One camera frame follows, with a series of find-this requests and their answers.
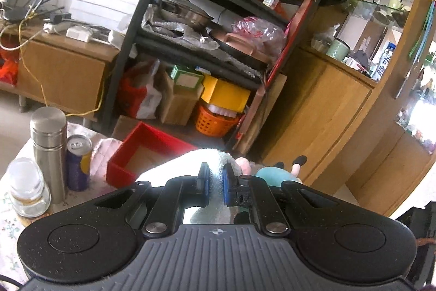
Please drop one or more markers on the brown cardboard box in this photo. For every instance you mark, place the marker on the brown cardboard box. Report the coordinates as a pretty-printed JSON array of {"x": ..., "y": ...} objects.
[{"x": 178, "y": 102}]

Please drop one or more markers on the white power adapter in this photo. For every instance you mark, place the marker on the white power adapter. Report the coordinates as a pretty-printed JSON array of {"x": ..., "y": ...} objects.
[{"x": 79, "y": 33}]

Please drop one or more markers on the green white box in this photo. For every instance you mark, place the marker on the green white box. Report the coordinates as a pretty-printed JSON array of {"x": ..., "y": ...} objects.
[{"x": 185, "y": 77}]

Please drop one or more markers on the black wifi router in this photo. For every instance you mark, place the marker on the black wifi router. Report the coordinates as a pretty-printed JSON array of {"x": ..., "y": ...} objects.
[{"x": 32, "y": 8}]

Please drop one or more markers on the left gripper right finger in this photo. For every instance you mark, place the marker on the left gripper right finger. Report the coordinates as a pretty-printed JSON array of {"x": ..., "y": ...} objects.
[{"x": 256, "y": 202}]

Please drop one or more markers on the blue yellow drink can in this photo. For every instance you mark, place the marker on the blue yellow drink can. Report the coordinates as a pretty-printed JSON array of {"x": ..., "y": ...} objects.
[{"x": 78, "y": 162}]

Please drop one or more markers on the floral tablecloth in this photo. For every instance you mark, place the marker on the floral tablecloth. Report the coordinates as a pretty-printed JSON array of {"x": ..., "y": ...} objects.
[{"x": 12, "y": 224}]

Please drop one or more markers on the stainless steel thermos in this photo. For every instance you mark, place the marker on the stainless steel thermos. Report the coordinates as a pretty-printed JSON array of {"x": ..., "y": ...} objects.
[{"x": 48, "y": 134}]

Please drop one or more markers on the red cardboard box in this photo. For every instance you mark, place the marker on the red cardboard box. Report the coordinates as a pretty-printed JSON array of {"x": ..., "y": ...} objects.
[{"x": 144, "y": 148}]

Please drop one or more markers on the light green mug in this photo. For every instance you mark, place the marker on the light green mug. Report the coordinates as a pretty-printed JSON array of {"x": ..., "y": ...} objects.
[{"x": 338, "y": 50}]

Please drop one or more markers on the wooden display cabinet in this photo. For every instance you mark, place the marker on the wooden display cabinet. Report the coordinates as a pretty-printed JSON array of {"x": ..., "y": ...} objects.
[{"x": 342, "y": 121}]

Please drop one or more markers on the steel pot with lid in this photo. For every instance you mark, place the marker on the steel pot with lid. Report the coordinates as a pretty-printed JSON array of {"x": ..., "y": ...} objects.
[{"x": 184, "y": 12}]

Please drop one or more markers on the glass jar white lid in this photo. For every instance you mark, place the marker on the glass jar white lid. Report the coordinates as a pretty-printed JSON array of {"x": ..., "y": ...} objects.
[{"x": 29, "y": 194}]

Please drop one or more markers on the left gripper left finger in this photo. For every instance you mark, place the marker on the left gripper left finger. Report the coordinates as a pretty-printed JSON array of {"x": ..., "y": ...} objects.
[{"x": 170, "y": 201}]

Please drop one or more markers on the clear red plastic bag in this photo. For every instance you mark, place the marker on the clear red plastic bag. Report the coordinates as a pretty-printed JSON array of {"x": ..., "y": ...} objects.
[{"x": 266, "y": 36}]

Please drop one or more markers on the pink pan with lid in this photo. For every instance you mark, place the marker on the pink pan with lid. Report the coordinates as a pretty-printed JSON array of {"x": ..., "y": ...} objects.
[{"x": 240, "y": 44}]

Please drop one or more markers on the orange plastic basket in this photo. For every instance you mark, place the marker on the orange plastic basket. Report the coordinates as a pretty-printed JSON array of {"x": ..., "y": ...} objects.
[{"x": 213, "y": 125}]

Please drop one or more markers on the red white plastic bag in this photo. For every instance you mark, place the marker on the red white plastic bag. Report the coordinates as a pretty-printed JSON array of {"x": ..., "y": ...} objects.
[{"x": 137, "y": 97}]

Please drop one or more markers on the yellow cardboard box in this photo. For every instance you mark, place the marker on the yellow cardboard box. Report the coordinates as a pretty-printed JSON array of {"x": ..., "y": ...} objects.
[{"x": 224, "y": 94}]

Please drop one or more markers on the wooden TV cabinet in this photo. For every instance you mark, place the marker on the wooden TV cabinet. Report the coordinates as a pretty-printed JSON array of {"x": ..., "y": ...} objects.
[{"x": 62, "y": 72}]

